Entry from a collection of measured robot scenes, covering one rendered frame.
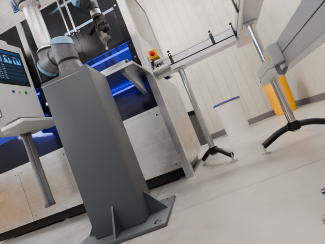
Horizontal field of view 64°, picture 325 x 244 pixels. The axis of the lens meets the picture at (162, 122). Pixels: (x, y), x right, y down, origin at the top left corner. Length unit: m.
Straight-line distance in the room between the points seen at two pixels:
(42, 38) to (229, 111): 3.80
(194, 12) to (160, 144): 4.69
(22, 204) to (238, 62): 4.89
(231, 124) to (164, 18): 2.96
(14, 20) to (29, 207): 1.71
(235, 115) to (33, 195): 3.51
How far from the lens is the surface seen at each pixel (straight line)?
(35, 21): 1.67
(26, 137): 2.36
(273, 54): 1.29
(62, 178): 2.48
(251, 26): 1.91
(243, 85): 6.00
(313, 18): 0.89
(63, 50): 1.45
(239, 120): 4.91
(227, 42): 2.17
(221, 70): 6.00
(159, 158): 2.07
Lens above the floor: 0.31
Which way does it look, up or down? 4 degrees up
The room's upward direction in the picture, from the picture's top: 22 degrees counter-clockwise
